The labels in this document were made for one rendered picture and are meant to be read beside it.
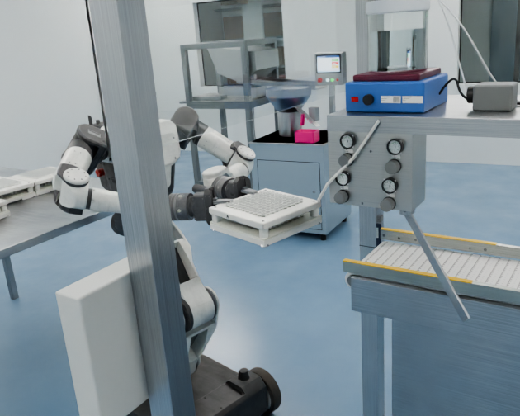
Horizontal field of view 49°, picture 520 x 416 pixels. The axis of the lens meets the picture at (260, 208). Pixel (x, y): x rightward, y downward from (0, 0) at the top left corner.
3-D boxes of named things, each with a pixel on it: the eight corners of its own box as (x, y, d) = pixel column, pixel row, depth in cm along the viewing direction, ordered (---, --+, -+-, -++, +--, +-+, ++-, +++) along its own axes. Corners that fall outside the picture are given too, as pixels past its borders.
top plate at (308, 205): (321, 206, 173) (321, 200, 172) (263, 230, 157) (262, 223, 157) (266, 193, 190) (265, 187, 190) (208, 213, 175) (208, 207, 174)
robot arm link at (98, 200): (127, 198, 175) (61, 190, 168) (120, 224, 180) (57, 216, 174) (126, 178, 183) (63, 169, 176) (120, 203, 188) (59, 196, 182)
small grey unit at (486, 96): (464, 111, 132) (465, 85, 130) (471, 106, 137) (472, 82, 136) (511, 112, 126) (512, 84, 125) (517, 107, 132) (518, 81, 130)
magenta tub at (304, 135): (294, 143, 424) (293, 131, 421) (300, 139, 434) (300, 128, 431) (314, 144, 416) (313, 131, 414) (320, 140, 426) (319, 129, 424)
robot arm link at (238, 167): (227, 195, 215) (251, 181, 231) (239, 174, 210) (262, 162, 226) (206, 178, 217) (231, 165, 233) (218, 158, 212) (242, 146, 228)
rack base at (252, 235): (322, 222, 175) (322, 215, 174) (264, 247, 159) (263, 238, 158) (267, 207, 192) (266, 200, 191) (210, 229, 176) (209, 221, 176)
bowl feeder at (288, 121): (260, 138, 452) (257, 90, 441) (280, 130, 482) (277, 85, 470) (317, 139, 429) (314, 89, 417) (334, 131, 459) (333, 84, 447)
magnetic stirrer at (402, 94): (342, 113, 142) (342, 76, 140) (375, 101, 159) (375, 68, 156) (421, 115, 132) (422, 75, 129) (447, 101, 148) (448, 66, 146)
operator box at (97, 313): (79, 423, 101) (54, 291, 93) (147, 374, 114) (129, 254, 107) (103, 435, 98) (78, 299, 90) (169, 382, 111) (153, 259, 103)
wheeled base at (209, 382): (90, 412, 253) (77, 346, 243) (182, 361, 287) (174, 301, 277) (177, 484, 209) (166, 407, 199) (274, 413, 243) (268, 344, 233)
